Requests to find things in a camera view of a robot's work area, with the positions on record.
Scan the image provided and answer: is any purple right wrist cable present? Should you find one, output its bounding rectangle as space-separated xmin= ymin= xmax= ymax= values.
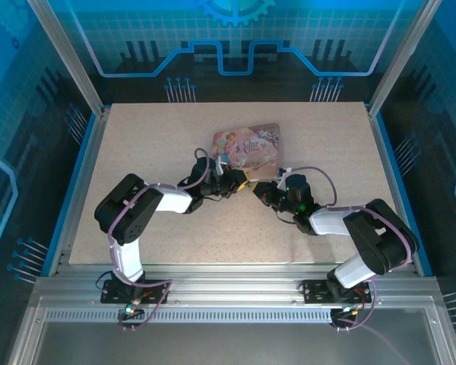
xmin=290 ymin=165 xmax=337 ymax=209

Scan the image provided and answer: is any aluminium side rail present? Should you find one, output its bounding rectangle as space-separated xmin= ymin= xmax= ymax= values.
xmin=47 ymin=105 xmax=112 ymax=278
xmin=366 ymin=104 xmax=425 ymax=275

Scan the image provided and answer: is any aluminium frame post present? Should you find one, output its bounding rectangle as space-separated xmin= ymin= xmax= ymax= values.
xmin=27 ymin=0 xmax=106 ymax=116
xmin=366 ymin=0 xmax=442 ymax=116

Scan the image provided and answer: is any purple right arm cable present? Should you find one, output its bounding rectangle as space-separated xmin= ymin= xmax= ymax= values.
xmin=325 ymin=204 xmax=412 ymax=264

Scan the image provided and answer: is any illustrated tin box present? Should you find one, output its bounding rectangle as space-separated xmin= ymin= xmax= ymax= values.
xmin=211 ymin=122 xmax=282 ymax=180

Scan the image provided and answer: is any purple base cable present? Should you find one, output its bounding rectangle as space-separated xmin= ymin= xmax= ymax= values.
xmin=333 ymin=279 xmax=417 ymax=365
xmin=116 ymin=279 xmax=174 ymax=332

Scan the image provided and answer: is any aluminium mounting rail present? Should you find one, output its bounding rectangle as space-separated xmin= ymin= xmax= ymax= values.
xmin=29 ymin=262 xmax=444 ymax=311

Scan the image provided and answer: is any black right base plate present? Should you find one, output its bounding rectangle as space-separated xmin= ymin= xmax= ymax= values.
xmin=301 ymin=278 xmax=378 ymax=306

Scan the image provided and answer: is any purple left wrist cable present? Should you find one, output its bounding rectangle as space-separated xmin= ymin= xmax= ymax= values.
xmin=194 ymin=147 xmax=218 ymax=191

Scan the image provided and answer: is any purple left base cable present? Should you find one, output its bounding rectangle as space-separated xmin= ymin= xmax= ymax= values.
xmin=116 ymin=279 xmax=174 ymax=332

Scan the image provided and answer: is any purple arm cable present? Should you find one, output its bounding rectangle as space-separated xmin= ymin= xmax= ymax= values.
xmin=106 ymin=182 xmax=194 ymax=284
xmin=325 ymin=204 xmax=412 ymax=264

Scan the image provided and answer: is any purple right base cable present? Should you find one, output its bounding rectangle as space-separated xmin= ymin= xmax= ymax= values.
xmin=333 ymin=279 xmax=417 ymax=365

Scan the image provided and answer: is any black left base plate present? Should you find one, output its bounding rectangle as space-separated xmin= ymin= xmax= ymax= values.
xmin=100 ymin=278 xmax=169 ymax=306

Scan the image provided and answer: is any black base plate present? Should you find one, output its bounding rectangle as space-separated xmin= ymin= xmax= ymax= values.
xmin=301 ymin=278 xmax=378 ymax=306
xmin=100 ymin=278 xmax=169 ymax=306

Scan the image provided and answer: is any purple wrist cable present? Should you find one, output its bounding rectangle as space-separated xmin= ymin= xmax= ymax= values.
xmin=194 ymin=147 xmax=218 ymax=191
xmin=290 ymin=165 xmax=337 ymax=209

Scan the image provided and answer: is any slotted grey cable duct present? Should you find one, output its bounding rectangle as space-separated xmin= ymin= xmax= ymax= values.
xmin=44 ymin=309 xmax=336 ymax=324

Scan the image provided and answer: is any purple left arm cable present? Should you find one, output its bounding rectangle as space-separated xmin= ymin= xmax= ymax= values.
xmin=106 ymin=182 xmax=194 ymax=284

